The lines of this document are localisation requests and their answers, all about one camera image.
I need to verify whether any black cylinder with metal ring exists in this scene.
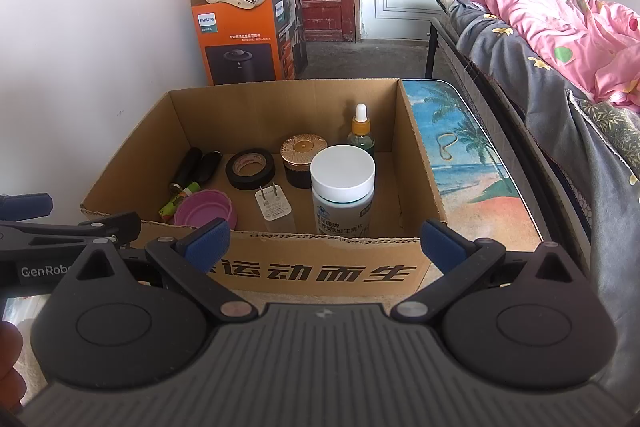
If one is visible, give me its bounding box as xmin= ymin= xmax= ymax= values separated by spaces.
xmin=169 ymin=148 xmax=203 ymax=194

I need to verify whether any person's left hand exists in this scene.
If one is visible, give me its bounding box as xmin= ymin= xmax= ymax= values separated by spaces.
xmin=0 ymin=321 xmax=26 ymax=408

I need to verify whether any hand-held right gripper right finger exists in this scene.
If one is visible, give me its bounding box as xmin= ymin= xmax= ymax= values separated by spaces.
xmin=392 ymin=219 xmax=568 ymax=323

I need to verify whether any small black tube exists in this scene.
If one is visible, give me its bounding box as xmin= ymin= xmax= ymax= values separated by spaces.
xmin=196 ymin=151 xmax=223 ymax=185

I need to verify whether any green lip balm tube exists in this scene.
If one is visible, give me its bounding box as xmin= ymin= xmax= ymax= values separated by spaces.
xmin=159 ymin=183 xmax=201 ymax=222

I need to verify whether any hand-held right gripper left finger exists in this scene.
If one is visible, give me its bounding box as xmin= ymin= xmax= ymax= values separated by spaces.
xmin=75 ymin=217 xmax=258 ymax=324

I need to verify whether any beach print table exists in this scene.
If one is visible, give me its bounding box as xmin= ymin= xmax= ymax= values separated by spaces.
xmin=400 ymin=78 xmax=556 ymax=295

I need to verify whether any brown cardboard box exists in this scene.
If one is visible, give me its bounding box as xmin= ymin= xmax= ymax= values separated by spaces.
xmin=80 ymin=78 xmax=448 ymax=303

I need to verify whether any pink quilt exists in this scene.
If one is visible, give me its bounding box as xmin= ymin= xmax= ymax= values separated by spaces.
xmin=469 ymin=0 xmax=640 ymax=108

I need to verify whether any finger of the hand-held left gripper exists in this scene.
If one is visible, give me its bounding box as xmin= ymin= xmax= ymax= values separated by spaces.
xmin=0 ymin=193 xmax=54 ymax=221
xmin=0 ymin=212 xmax=142 ymax=251

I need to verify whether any orange appliance carton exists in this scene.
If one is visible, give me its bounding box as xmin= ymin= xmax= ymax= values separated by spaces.
xmin=189 ymin=0 xmax=308 ymax=86

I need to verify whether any white lid supplement bottle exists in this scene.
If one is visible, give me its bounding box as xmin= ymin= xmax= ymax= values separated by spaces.
xmin=310 ymin=146 xmax=377 ymax=238

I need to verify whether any black tape roll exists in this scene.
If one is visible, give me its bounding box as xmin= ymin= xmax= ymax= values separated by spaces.
xmin=225 ymin=148 xmax=277 ymax=191

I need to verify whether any tan rubber band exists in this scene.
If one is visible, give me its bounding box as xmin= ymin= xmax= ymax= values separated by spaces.
xmin=436 ymin=133 xmax=458 ymax=162

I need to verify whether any green dropper bottle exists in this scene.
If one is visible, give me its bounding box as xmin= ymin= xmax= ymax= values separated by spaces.
xmin=347 ymin=103 xmax=376 ymax=160

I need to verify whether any white charger plug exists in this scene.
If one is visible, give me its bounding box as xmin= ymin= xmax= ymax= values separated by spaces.
xmin=255 ymin=183 xmax=296 ymax=234

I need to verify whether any gold lid black jar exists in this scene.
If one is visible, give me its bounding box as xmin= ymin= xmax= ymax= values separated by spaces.
xmin=280 ymin=134 xmax=328 ymax=188

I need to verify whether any pink plastic lid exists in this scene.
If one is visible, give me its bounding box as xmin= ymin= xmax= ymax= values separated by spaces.
xmin=173 ymin=189 xmax=237 ymax=230

